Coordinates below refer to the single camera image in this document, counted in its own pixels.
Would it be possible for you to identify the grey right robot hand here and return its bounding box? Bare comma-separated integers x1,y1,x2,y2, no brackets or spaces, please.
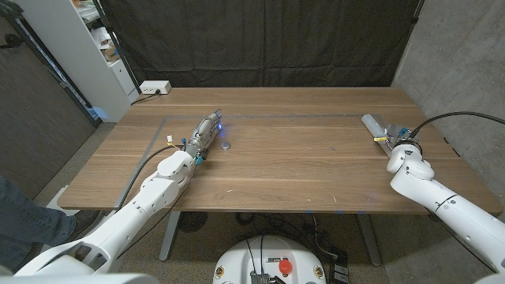
380,123,419,149

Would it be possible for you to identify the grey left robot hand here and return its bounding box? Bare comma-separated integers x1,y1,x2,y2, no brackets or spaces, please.
184,109,223,162

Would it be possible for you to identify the clear plastic wrap roll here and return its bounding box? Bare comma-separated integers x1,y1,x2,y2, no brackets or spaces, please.
361,114,394,159

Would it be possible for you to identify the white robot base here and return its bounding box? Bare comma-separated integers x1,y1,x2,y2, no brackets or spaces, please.
212,235,327,284

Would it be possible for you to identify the white power outlet box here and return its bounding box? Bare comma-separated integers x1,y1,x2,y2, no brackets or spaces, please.
140,80,172,95

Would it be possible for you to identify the black round floor fan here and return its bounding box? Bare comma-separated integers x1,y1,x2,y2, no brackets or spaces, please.
177,211,209,233

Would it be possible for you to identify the grey table leg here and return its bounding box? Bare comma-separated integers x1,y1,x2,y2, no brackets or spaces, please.
357,212,383,267
159,211,181,262

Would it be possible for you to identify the black curtain backdrop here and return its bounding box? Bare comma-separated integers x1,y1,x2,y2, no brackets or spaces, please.
98,0,425,88

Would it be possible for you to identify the black backdrop stand pole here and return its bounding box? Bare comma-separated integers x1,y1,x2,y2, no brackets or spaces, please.
91,0,142,95

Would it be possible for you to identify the brown cardboard box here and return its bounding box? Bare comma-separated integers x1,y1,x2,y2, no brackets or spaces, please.
100,45,121,63

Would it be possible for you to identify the black floor power strip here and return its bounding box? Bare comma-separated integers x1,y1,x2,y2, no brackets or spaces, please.
329,258,350,284

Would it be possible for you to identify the white shelf cabinet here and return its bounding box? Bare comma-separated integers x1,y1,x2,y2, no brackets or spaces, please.
11,0,140,123

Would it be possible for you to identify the person's leg in jeans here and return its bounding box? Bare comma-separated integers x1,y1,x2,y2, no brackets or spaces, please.
0,175,77,271

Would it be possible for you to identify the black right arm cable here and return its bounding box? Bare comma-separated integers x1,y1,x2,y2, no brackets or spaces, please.
410,111,505,137

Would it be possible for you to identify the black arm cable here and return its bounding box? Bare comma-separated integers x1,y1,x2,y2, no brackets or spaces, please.
118,144,186,208
410,111,505,137

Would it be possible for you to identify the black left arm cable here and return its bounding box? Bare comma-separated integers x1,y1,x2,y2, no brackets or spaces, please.
118,144,186,208

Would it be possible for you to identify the black door handle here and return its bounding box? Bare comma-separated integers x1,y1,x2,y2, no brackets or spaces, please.
0,33,24,49

